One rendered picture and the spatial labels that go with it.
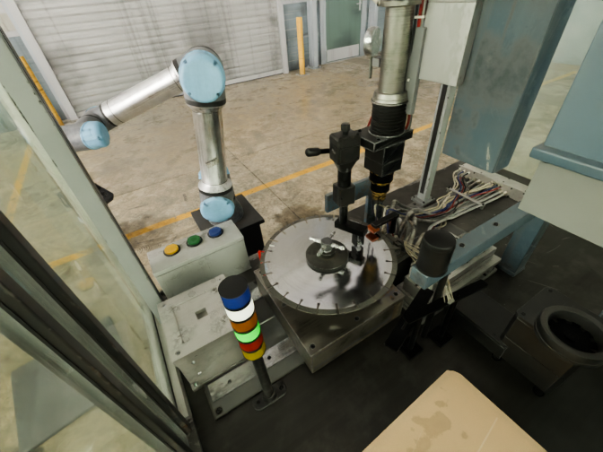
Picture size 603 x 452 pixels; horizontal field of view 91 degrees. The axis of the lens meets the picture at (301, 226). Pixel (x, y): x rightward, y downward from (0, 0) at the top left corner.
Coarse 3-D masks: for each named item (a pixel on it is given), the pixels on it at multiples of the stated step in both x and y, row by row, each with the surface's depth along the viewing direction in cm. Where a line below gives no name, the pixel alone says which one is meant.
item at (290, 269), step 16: (304, 224) 88; (320, 224) 88; (288, 240) 83; (304, 240) 83; (368, 240) 81; (272, 256) 79; (288, 256) 78; (304, 256) 78; (352, 256) 77; (368, 256) 76; (384, 256) 76; (272, 272) 75; (288, 272) 74; (304, 272) 74; (320, 272) 73; (336, 272) 73; (352, 272) 73; (368, 272) 72; (384, 272) 72; (288, 288) 70; (304, 288) 70; (320, 288) 70; (336, 288) 69; (352, 288) 69; (368, 288) 69; (304, 304) 66; (320, 304) 66; (352, 304) 66
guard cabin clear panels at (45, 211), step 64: (576, 0) 104; (576, 64) 110; (0, 128) 40; (0, 192) 33; (64, 192) 55; (0, 256) 28; (64, 256) 42; (0, 320) 24; (64, 320) 34; (128, 320) 60; (0, 384) 21; (64, 384) 29; (128, 384) 45; (0, 448) 19; (64, 448) 25; (128, 448) 36
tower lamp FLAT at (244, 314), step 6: (252, 300) 48; (246, 306) 46; (252, 306) 48; (228, 312) 46; (234, 312) 46; (240, 312) 46; (246, 312) 47; (252, 312) 48; (234, 318) 47; (240, 318) 47; (246, 318) 47
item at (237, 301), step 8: (224, 280) 46; (232, 280) 46; (240, 280) 46; (224, 288) 45; (232, 288) 45; (240, 288) 45; (248, 288) 46; (224, 296) 44; (232, 296) 44; (240, 296) 44; (248, 296) 46; (224, 304) 45; (232, 304) 44; (240, 304) 45
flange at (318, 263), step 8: (336, 240) 81; (312, 248) 79; (336, 248) 78; (312, 256) 76; (320, 256) 76; (328, 256) 75; (336, 256) 76; (344, 256) 76; (312, 264) 74; (320, 264) 74; (328, 264) 74; (336, 264) 74; (344, 264) 74
